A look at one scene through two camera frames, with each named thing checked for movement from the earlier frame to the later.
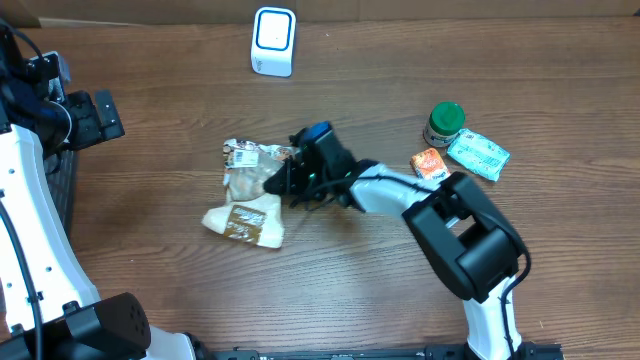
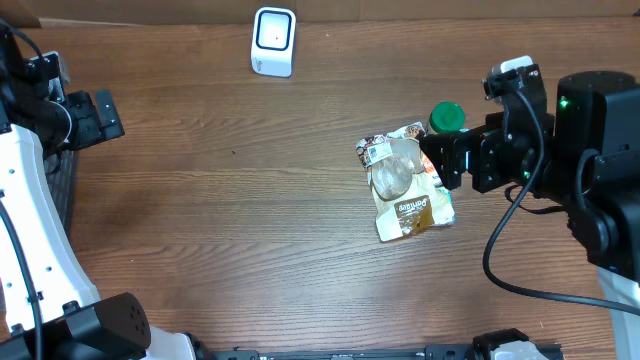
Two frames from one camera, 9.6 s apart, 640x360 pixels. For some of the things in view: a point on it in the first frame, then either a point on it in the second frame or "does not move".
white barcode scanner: x=273 y=41 does not move
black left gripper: x=95 y=120 does not move
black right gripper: x=289 y=182 to x=481 y=147
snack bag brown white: x=252 y=214 to x=407 y=193
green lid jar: x=447 y=118 does not move
